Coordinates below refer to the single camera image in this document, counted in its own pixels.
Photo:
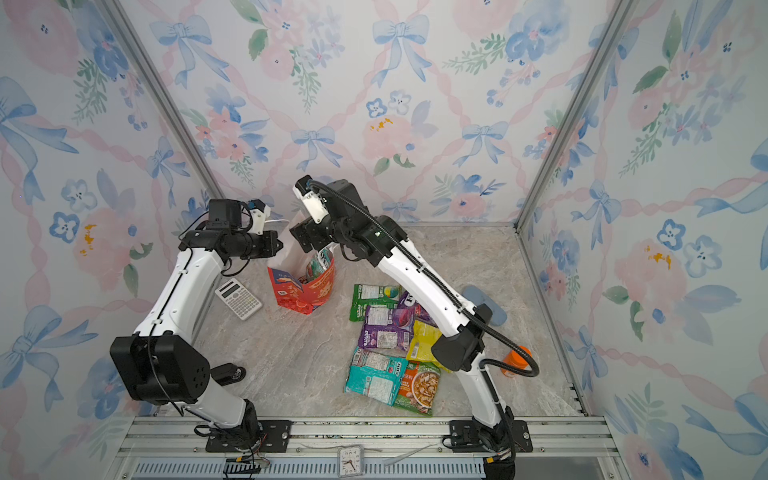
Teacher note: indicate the orange cap bottle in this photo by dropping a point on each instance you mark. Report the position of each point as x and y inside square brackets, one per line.
[515, 360]

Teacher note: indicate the green snack packet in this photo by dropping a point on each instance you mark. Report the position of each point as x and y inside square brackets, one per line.
[365, 295]

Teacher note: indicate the black stapler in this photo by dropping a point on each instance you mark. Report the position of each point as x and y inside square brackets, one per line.
[227, 374]

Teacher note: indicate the white calculator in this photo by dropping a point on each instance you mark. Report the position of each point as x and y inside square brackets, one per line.
[241, 301]

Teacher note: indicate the yellow snack packet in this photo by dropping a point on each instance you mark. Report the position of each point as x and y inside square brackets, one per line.
[424, 338]

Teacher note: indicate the Fox's mint blossom candy bag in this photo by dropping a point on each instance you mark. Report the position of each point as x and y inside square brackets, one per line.
[319, 262]

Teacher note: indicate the purple Fox's candy bag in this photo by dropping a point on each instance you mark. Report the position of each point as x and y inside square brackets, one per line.
[418, 312]

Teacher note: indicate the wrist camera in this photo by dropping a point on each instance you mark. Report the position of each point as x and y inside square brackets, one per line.
[323, 201]
[235, 216]

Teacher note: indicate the red paper gift bag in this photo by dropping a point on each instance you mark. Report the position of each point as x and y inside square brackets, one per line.
[288, 266]

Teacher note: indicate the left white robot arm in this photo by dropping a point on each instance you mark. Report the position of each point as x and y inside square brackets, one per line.
[157, 362]

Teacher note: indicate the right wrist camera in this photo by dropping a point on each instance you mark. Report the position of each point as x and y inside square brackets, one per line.
[323, 201]

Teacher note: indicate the teal snack packet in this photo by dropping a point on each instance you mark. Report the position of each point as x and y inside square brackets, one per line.
[375, 375]

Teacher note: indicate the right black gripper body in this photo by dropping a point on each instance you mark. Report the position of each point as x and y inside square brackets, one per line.
[320, 237]

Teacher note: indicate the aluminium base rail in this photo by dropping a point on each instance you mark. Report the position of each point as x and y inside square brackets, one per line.
[390, 448]

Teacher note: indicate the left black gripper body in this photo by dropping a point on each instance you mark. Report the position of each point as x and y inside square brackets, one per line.
[254, 246]

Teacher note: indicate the green noodle packet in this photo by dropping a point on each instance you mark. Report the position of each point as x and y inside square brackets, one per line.
[418, 388]

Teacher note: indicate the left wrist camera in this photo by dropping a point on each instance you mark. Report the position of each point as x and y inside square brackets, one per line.
[235, 216]

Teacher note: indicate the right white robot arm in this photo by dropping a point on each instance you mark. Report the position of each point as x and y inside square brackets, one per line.
[386, 246]

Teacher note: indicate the small white clock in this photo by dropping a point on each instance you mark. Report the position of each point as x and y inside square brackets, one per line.
[350, 461]

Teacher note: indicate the purple snack packet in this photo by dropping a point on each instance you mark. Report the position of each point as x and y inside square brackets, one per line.
[387, 329]

